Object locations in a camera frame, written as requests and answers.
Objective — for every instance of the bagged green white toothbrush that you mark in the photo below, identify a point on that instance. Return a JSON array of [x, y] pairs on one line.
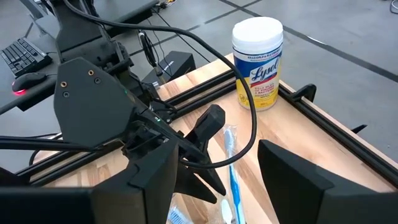
[[226, 213]]

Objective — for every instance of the black box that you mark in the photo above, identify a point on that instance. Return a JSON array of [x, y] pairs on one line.
[[177, 63]]

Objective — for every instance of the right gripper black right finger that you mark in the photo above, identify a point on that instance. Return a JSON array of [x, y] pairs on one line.
[[311, 199]]

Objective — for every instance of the black rail bracket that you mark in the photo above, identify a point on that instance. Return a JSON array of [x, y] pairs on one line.
[[306, 91], [359, 129]]

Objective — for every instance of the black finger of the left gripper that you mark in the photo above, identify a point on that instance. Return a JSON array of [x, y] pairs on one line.
[[194, 186], [216, 180]]

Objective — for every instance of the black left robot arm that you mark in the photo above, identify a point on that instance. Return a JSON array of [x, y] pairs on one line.
[[93, 99]]

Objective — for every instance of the dark grey desk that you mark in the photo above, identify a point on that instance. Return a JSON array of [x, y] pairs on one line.
[[6, 90]]

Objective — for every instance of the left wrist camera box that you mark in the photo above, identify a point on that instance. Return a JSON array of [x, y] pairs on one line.
[[208, 121]]

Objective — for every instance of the black keyboard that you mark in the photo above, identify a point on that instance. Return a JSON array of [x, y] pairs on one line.
[[21, 56]]

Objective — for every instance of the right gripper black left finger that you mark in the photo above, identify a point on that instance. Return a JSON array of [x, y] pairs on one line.
[[149, 193]]

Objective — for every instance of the Lysol wipes canister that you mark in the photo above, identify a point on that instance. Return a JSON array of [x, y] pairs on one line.
[[258, 40]]

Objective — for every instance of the black computer mouse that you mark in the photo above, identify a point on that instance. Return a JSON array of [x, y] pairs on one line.
[[28, 81]]

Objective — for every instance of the bagged blue white toothbrush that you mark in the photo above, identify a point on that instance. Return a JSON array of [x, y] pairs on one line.
[[178, 217], [234, 186]]

